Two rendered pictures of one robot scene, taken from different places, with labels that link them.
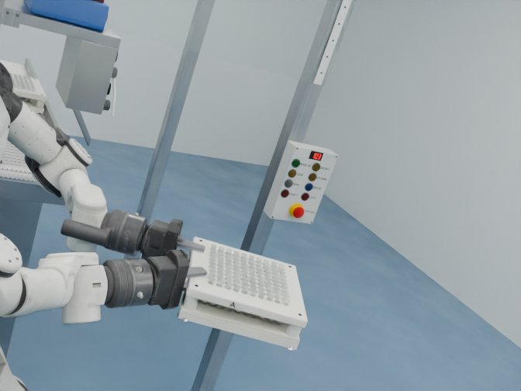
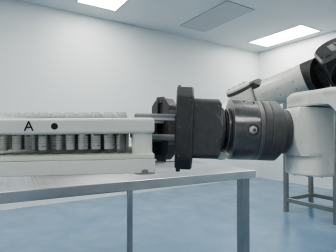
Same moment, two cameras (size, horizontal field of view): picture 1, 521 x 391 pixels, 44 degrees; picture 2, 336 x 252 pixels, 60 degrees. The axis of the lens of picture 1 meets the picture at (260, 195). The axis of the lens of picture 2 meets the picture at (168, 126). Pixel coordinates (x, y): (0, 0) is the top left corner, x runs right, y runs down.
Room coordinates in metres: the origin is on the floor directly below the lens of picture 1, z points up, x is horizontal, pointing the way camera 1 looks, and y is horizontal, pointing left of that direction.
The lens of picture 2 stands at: (1.71, 0.15, 1.07)
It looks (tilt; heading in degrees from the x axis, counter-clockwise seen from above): 1 degrees up; 183
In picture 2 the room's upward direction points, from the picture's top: straight up
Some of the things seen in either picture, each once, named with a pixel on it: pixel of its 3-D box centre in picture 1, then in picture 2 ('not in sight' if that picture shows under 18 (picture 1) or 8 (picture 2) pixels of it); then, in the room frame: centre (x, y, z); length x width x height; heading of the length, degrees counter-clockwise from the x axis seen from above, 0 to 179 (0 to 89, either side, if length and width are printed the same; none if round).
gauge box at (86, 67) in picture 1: (85, 68); not in sight; (1.88, 0.62, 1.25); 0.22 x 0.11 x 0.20; 31
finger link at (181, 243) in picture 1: (191, 243); (155, 114); (1.28, 0.11, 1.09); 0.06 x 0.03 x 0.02; 93
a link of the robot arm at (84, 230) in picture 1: (94, 230); (289, 137); (1.26, 0.31, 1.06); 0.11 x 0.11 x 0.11; 3
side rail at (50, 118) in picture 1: (44, 104); not in sight; (2.38, 0.90, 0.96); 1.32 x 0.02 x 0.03; 31
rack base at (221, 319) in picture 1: (238, 299); (75, 157); (1.24, -0.03, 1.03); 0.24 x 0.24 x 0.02; 9
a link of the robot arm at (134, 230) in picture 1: (149, 239); (216, 129); (1.28, 0.20, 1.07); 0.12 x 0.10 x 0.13; 93
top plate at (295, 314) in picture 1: (246, 279); (75, 127); (1.24, -0.03, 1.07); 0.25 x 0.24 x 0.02; 9
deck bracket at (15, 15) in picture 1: (10, 17); not in sight; (1.66, 0.76, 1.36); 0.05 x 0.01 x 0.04; 121
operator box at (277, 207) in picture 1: (300, 183); not in sight; (2.08, -0.11, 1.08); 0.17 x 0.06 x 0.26; 121
